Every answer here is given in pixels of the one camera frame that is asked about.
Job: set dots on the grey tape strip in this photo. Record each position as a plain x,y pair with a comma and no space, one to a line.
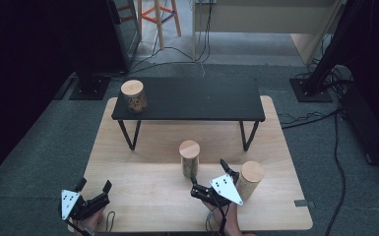
303,203

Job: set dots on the black square stand base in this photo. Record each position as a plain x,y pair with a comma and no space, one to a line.
310,91
90,88

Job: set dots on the person's right hand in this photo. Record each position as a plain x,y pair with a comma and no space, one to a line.
231,219

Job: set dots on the wooden stool with orange braces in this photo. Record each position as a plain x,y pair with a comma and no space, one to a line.
159,19

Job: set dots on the black shelf with metal legs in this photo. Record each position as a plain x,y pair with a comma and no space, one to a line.
197,98

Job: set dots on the light wooden cylinder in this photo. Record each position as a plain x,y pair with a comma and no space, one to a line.
252,178

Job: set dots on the tall bark wooden cylinder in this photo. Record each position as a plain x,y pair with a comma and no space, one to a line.
189,160

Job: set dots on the black slanted stand pole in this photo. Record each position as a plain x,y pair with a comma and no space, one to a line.
333,46

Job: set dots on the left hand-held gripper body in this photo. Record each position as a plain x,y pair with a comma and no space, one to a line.
83,206

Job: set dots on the beige wooden desk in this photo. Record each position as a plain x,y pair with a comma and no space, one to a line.
252,18

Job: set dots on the person's left hand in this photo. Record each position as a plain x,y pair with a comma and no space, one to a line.
92,223

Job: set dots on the black framed glass panel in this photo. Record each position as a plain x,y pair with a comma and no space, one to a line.
128,29

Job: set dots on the black box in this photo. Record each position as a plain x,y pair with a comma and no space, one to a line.
367,128

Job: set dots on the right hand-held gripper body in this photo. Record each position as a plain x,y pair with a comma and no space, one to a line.
221,191

